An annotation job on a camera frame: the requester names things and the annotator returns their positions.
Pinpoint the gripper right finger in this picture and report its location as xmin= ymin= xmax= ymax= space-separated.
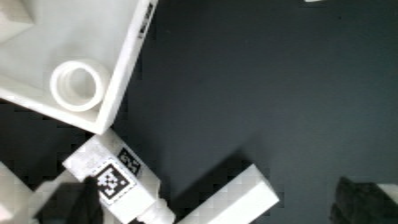
xmin=329 ymin=177 xmax=398 ymax=224

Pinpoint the white square tabletop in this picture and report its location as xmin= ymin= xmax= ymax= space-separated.
xmin=0 ymin=0 xmax=159 ymax=134

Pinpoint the white right fence bar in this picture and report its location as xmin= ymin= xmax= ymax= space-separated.
xmin=178 ymin=164 xmax=280 ymax=224

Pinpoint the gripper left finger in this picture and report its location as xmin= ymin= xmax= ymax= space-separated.
xmin=0 ymin=161 xmax=77 ymax=224

